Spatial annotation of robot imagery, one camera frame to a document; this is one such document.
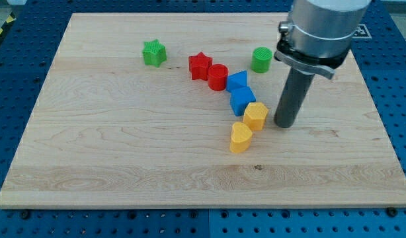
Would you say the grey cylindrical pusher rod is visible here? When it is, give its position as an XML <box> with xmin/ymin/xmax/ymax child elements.
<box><xmin>274</xmin><ymin>68</ymin><xmax>314</xmax><ymax>128</ymax></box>

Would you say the yellow hexagon block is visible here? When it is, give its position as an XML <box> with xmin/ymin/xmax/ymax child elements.
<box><xmin>243</xmin><ymin>102</ymin><xmax>269</xmax><ymax>131</ymax></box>

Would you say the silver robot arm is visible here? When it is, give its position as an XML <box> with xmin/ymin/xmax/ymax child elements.
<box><xmin>274</xmin><ymin>0</ymin><xmax>371</xmax><ymax>128</ymax></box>

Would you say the blue cube block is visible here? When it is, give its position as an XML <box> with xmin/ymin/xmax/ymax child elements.
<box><xmin>230</xmin><ymin>87</ymin><xmax>256</xmax><ymax>116</ymax></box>

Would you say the green cylinder block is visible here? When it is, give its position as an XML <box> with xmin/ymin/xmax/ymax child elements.
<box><xmin>251</xmin><ymin>47</ymin><xmax>272</xmax><ymax>73</ymax></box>

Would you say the blue triangle block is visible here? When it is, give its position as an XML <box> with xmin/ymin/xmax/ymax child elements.
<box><xmin>226</xmin><ymin>70</ymin><xmax>247</xmax><ymax>92</ymax></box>

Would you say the yellow heart block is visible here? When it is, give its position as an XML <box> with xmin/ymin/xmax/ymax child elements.
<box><xmin>229</xmin><ymin>122</ymin><xmax>253</xmax><ymax>153</ymax></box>

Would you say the red cylinder block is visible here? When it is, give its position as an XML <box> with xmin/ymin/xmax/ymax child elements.
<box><xmin>208</xmin><ymin>64</ymin><xmax>229</xmax><ymax>91</ymax></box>

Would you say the black white fiducial marker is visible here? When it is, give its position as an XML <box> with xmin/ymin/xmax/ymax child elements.
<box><xmin>352</xmin><ymin>23</ymin><xmax>372</xmax><ymax>39</ymax></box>

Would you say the red star block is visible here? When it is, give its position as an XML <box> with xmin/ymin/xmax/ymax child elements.
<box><xmin>188</xmin><ymin>52</ymin><xmax>213</xmax><ymax>81</ymax></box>

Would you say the green star block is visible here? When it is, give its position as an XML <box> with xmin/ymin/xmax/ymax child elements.
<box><xmin>142</xmin><ymin>39</ymin><xmax>167</xmax><ymax>67</ymax></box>

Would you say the light wooden board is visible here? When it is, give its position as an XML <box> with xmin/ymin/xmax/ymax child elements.
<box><xmin>0</xmin><ymin>13</ymin><xmax>406</xmax><ymax>210</ymax></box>

